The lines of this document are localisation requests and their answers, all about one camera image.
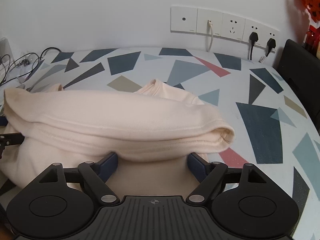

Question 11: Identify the cream cardigan with fur cuffs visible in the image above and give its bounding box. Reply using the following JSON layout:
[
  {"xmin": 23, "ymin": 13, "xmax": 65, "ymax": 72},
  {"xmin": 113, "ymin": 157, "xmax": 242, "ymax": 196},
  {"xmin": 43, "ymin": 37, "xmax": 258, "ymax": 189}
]
[{"xmin": 1, "ymin": 80, "xmax": 235, "ymax": 197}]

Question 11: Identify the patterned geometric tablecloth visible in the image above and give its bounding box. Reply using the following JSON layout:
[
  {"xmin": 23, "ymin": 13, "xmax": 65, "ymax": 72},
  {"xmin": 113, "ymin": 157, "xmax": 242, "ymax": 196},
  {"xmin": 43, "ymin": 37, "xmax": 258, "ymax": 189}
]
[{"xmin": 1, "ymin": 48, "xmax": 319, "ymax": 239}]

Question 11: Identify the black chair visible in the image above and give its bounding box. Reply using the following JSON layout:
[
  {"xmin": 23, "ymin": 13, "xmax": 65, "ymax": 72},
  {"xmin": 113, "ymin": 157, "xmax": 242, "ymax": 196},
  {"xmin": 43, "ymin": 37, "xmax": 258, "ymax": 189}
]
[{"xmin": 277, "ymin": 39, "xmax": 320, "ymax": 124}]

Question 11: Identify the black plug left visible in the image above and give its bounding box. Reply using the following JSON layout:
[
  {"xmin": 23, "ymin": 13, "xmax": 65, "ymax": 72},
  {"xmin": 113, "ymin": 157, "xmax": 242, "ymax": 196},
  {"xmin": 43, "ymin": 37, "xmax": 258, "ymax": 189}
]
[{"xmin": 249, "ymin": 32, "xmax": 259, "ymax": 60}]

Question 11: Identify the black plug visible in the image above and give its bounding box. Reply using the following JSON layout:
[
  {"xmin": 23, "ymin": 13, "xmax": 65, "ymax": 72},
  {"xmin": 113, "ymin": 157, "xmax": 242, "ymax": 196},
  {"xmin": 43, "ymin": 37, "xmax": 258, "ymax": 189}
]
[
  {"xmin": 249, "ymin": 32, "xmax": 259, "ymax": 60},
  {"xmin": 265, "ymin": 38, "xmax": 276, "ymax": 57}
]

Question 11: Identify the black plug right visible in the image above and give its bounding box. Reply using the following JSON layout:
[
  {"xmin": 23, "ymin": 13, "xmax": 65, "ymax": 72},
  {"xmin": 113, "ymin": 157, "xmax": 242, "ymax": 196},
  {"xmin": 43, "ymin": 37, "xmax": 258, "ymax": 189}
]
[{"xmin": 265, "ymin": 38, "xmax": 276, "ymax": 57}]

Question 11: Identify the red object on shelf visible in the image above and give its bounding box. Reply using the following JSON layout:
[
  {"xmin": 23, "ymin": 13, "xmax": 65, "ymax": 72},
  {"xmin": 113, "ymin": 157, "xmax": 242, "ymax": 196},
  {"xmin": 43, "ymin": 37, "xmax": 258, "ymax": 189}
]
[{"xmin": 303, "ymin": 25, "xmax": 319, "ymax": 56}]

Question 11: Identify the black cables bundle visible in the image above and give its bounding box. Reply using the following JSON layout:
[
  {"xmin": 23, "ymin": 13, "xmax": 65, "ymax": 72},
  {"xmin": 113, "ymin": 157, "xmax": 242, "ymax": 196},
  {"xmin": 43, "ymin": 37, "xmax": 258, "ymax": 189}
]
[{"xmin": 0, "ymin": 47, "xmax": 63, "ymax": 91}]

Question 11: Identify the beige network cable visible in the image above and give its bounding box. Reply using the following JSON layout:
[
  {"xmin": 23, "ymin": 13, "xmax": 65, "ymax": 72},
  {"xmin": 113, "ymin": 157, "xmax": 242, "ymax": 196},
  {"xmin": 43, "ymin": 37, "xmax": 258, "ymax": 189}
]
[{"xmin": 205, "ymin": 19, "xmax": 214, "ymax": 53}]

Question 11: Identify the white wall socket strip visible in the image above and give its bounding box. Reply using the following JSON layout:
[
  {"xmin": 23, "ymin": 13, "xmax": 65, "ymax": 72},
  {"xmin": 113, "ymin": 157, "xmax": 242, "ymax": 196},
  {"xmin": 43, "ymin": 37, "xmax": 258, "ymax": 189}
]
[{"xmin": 170, "ymin": 5, "xmax": 280, "ymax": 48}]

